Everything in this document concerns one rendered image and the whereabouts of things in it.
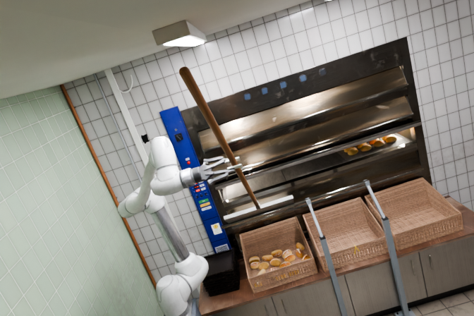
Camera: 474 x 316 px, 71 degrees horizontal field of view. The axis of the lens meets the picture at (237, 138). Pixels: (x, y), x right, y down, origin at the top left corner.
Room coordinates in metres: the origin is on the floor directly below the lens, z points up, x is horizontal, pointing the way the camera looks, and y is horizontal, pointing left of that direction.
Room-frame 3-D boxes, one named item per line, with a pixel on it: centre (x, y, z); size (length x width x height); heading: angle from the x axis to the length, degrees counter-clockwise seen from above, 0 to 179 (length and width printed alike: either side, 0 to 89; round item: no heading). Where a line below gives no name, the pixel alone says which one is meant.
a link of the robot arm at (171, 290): (1.80, 0.70, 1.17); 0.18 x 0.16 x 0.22; 137
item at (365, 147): (3.14, -1.19, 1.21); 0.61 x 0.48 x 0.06; 178
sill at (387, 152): (2.75, -0.59, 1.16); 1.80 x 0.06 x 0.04; 88
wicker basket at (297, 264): (2.49, -0.01, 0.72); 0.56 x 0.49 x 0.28; 89
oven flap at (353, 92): (2.72, -0.59, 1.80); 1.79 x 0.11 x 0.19; 88
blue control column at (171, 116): (3.70, 0.42, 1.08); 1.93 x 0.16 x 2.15; 178
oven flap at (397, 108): (2.72, -0.59, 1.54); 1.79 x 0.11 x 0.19; 88
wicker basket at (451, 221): (2.43, -1.19, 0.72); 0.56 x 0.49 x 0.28; 89
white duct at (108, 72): (2.77, 0.80, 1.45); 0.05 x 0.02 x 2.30; 88
